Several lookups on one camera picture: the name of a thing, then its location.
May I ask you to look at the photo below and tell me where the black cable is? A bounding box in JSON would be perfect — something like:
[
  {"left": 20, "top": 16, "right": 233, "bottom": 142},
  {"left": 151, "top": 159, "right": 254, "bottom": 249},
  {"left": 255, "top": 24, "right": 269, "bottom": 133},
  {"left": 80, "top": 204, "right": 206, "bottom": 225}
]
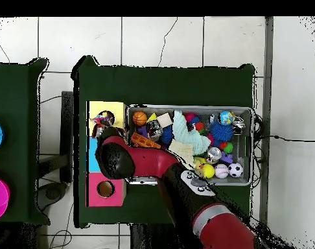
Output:
[{"left": 253, "top": 134, "right": 315, "bottom": 143}]

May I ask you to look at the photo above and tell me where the mint green muslin cloth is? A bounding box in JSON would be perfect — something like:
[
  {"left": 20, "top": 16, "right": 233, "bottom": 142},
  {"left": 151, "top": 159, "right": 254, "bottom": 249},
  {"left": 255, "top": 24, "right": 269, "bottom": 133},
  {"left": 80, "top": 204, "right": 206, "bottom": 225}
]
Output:
[{"left": 172, "top": 110, "right": 211, "bottom": 156}]

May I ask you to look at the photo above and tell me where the black and white soccer ball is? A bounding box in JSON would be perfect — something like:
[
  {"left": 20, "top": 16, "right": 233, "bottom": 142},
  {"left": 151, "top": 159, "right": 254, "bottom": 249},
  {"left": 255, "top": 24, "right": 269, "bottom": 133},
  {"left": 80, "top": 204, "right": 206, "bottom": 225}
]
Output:
[{"left": 227, "top": 162, "right": 244, "bottom": 178}]

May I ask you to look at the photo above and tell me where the dark green tablecloth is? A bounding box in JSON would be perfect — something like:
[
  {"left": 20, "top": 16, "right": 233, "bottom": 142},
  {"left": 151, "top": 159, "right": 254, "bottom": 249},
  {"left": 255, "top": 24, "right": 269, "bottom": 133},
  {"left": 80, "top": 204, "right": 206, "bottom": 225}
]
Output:
[
  {"left": 0, "top": 57, "right": 51, "bottom": 226},
  {"left": 71, "top": 54, "right": 256, "bottom": 230}
]

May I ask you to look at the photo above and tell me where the wooden box with three holes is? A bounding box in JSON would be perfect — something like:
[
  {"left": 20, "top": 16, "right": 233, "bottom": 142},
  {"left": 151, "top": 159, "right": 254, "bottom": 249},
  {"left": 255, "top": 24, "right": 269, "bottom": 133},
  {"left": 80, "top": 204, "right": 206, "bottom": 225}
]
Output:
[{"left": 85, "top": 100, "right": 127, "bottom": 208}]

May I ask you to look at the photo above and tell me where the globe print ball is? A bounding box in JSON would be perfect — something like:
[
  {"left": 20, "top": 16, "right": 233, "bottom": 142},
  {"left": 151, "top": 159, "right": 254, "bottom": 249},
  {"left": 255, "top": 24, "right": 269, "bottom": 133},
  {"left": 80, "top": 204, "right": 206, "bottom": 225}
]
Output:
[{"left": 218, "top": 110, "right": 236, "bottom": 126}]

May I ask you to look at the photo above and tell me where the blue spiky rubber ball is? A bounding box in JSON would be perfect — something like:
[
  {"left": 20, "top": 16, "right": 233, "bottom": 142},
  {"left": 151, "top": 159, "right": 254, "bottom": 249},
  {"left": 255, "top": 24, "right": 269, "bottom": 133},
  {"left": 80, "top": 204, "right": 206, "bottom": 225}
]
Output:
[
  {"left": 159, "top": 125, "right": 174, "bottom": 145},
  {"left": 209, "top": 121, "right": 234, "bottom": 142}
]

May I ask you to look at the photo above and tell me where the cream muslin cloth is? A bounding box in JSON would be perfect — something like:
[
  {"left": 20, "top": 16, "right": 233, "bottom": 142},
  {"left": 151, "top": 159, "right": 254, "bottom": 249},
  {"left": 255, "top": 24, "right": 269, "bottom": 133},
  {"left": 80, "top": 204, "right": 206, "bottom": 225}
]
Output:
[{"left": 168, "top": 139, "right": 195, "bottom": 167}]

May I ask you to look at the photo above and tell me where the orange toy basketball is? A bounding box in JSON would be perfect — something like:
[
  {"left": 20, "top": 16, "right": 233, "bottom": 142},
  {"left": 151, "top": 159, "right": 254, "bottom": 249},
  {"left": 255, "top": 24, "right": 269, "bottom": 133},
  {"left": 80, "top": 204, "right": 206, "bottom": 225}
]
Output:
[{"left": 132, "top": 111, "right": 148, "bottom": 127}]

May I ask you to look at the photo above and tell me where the silver wire mesh bin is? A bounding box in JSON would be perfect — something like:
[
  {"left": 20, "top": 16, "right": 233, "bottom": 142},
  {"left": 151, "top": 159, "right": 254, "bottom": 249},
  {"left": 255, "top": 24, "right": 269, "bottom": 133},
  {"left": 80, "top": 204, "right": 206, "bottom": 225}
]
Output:
[{"left": 125, "top": 104, "right": 255, "bottom": 187}]

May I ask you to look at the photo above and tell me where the orange toy building block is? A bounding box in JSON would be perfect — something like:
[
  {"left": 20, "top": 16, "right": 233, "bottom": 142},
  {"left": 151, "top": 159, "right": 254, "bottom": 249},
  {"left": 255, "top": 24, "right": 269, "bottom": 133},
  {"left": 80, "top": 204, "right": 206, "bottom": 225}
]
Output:
[{"left": 130, "top": 132, "right": 161, "bottom": 149}]

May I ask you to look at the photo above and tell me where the colourful dotted cloth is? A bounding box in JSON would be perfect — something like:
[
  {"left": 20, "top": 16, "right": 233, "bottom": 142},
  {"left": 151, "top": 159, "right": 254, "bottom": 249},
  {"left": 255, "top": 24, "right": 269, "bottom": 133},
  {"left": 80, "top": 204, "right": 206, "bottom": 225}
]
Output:
[{"left": 90, "top": 111, "right": 115, "bottom": 128}]

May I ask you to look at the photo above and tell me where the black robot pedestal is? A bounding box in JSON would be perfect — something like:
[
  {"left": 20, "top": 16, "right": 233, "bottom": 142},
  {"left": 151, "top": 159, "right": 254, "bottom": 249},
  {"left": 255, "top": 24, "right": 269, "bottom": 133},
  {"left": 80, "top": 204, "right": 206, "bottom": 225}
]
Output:
[{"left": 130, "top": 223, "right": 179, "bottom": 249}]

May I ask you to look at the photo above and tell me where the crushed black drink can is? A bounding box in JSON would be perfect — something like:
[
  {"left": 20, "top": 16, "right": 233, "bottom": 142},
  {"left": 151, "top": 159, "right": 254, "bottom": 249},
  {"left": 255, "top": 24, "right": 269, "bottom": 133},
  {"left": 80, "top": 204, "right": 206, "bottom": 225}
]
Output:
[{"left": 146, "top": 119, "right": 163, "bottom": 142}]

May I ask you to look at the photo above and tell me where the white toy baseball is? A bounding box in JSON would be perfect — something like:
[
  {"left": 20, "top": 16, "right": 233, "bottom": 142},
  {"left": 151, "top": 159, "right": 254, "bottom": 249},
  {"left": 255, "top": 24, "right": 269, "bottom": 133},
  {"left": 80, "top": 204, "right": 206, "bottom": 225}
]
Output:
[{"left": 214, "top": 163, "right": 229, "bottom": 179}]

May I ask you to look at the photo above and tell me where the plain yellow ball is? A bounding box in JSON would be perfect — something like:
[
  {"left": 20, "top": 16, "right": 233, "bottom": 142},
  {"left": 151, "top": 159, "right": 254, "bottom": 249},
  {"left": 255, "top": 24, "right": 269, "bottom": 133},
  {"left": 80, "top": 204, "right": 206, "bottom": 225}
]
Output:
[{"left": 202, "top": 163, "right": 215, "bottom": 179}]

